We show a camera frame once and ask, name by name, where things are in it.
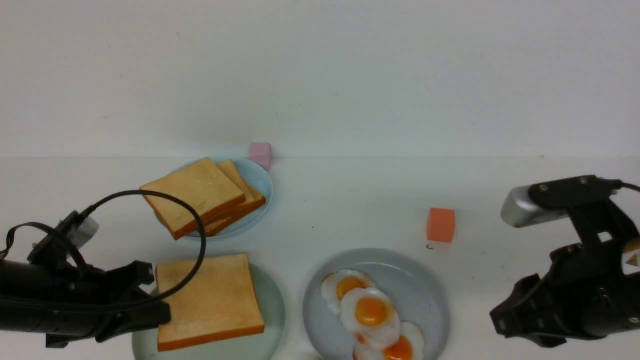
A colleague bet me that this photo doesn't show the orange foam cube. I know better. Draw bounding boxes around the orange foam cube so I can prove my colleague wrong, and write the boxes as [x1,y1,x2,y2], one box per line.
[426,207,457,244]

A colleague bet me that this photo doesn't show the fried egg moved to sandwich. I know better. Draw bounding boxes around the fried egg moved to sandwich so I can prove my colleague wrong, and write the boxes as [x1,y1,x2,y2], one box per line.
[339,287,401,350]

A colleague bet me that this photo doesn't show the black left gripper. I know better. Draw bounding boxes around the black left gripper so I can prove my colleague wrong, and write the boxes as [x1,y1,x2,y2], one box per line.
[45,260,171,349]

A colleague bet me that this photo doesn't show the pink foam cube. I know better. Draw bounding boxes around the pink foam cube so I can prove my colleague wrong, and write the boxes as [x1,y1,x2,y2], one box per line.
[248,142,272,171]

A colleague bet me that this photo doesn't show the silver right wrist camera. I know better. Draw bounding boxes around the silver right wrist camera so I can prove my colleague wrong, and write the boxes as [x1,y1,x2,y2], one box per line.
[500,175,623,229]

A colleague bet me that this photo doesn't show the black left camera cable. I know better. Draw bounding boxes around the black left camera cable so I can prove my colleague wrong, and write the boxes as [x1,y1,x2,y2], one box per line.
[0,189,208,313]

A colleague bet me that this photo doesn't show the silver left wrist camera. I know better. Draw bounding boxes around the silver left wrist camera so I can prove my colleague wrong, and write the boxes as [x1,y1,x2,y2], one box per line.
[27,210,100,266]

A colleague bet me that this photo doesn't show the light blue plate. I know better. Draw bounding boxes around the light blue plate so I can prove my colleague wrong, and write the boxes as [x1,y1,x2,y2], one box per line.
[176,157,273,239]

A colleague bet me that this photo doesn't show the grey blue plate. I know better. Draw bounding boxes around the grey blue plate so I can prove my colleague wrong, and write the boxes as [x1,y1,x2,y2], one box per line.
[302,248,450,360]

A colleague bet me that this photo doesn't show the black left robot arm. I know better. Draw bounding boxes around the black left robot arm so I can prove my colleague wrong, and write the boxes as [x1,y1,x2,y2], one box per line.
[1,260,171,349]

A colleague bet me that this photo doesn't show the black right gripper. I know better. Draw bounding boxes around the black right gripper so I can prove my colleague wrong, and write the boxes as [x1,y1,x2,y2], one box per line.
[489,200,639,348]

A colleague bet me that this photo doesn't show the pale green plate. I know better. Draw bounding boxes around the pale green plate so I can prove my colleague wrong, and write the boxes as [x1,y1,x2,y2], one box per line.
[131,263,287,360]

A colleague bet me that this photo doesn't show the fried egg lower on plate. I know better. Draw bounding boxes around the fried egg lower on plate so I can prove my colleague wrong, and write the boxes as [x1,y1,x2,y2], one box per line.
[352,321,426,360]

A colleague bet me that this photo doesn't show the fried egg on plate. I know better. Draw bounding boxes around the fried egg on plate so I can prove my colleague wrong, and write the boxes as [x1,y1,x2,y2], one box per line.
[352,321,426,360]
[320,268,375,316]

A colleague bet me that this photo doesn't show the toast slice for sandwich base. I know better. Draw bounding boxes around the toast slice for sandwich base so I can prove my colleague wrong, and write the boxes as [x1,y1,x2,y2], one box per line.
[157,252,266,352]

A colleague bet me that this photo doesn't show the fried egg upper on plate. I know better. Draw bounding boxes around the fried egg upper on plate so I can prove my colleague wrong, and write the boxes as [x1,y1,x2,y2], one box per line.
[320,268,375,316]

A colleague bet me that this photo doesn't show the toast slice for sandwich top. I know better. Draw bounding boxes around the toast slice for sandwich top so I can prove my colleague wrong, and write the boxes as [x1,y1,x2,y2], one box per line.
[140,157,246,240]

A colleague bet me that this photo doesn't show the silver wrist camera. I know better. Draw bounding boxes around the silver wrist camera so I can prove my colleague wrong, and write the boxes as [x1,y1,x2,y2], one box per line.
[27,210,100,266]
[500,175,623,229]

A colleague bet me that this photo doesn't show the toast slice bottom of stack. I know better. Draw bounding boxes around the toast slice bottom of stack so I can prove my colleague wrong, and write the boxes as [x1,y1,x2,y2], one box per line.
[205,183,266,237]

